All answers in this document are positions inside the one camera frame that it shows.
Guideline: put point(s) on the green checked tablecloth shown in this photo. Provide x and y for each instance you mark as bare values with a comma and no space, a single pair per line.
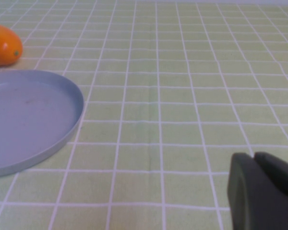
158,95

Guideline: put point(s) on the blue round plate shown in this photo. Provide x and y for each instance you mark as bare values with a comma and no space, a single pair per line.
26,119

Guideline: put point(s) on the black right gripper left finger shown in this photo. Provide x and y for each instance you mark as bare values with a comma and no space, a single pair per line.
259,201

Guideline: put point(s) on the orange-blushed plastic mango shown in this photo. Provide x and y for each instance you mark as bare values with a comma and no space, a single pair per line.
2,48

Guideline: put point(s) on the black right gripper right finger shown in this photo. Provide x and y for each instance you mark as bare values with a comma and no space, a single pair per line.
278,172

